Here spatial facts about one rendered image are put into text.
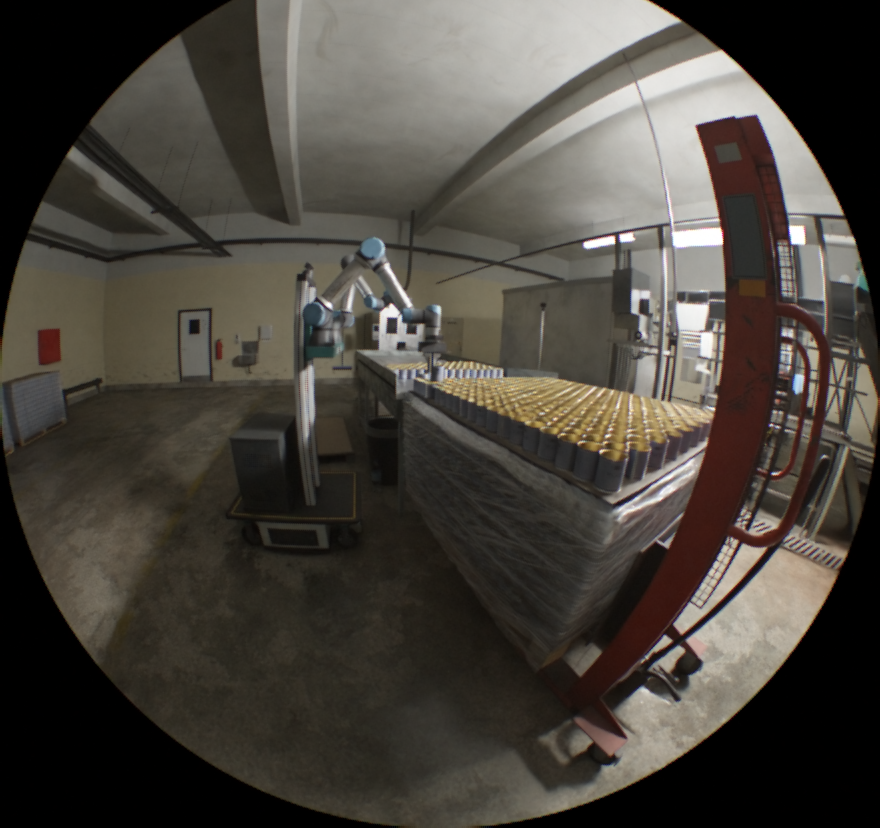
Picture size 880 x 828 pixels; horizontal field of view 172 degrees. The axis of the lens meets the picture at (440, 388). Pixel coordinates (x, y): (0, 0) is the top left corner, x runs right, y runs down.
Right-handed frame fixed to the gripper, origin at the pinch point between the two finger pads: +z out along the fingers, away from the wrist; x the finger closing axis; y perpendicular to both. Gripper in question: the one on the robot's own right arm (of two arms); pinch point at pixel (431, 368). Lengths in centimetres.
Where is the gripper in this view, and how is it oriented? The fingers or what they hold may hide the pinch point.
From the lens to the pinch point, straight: 147.1
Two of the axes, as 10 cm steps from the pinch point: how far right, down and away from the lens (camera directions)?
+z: -0.4, 9.9, 1.5
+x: -9.2, 0.2, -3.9
